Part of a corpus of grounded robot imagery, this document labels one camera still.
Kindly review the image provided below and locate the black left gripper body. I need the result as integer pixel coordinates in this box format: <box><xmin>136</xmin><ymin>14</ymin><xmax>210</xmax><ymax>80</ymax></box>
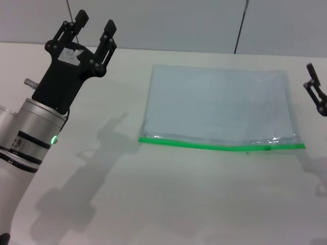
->
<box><xmin>31</xmin><ymin>40</ymin><xmax>107</xmax><ymax>113</ymax></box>

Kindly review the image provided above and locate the clear green-zip document bag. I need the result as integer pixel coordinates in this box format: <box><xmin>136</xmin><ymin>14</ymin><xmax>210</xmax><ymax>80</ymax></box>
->
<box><xmin>138</xmin><ymin>64</ymin><xmax>306</xmax><ymax>153</ymax></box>

